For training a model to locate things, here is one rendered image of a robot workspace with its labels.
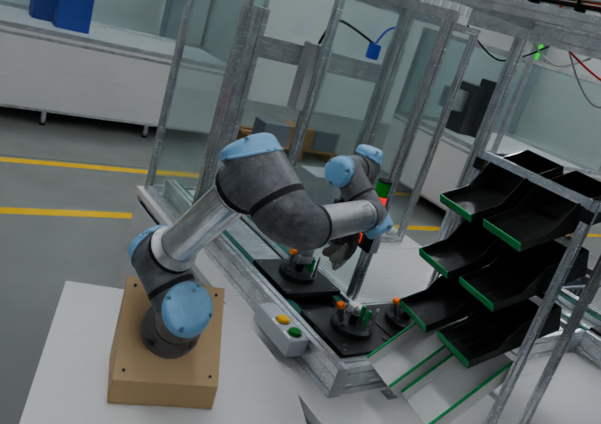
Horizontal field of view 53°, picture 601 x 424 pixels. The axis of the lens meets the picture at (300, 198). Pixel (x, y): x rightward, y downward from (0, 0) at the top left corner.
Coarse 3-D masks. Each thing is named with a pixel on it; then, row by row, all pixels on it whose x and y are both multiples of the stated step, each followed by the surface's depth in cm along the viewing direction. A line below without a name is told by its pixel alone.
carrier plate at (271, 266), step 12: (264, 264) 218; (276, 264) 221; (276, 276) 211; (324, 276) 223; (276, 288) 206; (288, 288) 205; (300, 288) 208; (312, 288) 211; (324, 288) 213; (336, 288) 216
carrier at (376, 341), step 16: (352, 304) 204; (320, 320) 191; (336, 320) 188; (352, 320) 190; (368, 320) 192; (336, 336) 184; (352, 336) 185; (368, 336) 188; (336, 352) 178; (352, 352) 178; (368, 352) 182
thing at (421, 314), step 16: (432, 288) 168; (448, 288) 170; (400, 304) 166; (416, 304) 166; (432, 304) 165; (448, 304) 164; (464, 304) 157; (416, 320) 159; (432, 320) 159; (448, 320) 157
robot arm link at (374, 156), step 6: (360, 144) 157; (360, 150) 154; (366, 150) 154; (372, 150) 154; (378, 150) 156; (366, 156) 154; (372, 156) 154; (378, 156) 154; (372, 162) 154; (378, 162) 155; (372, 168) 154; (378, 168) 156; (372, 174) 155; (372, 180) 157
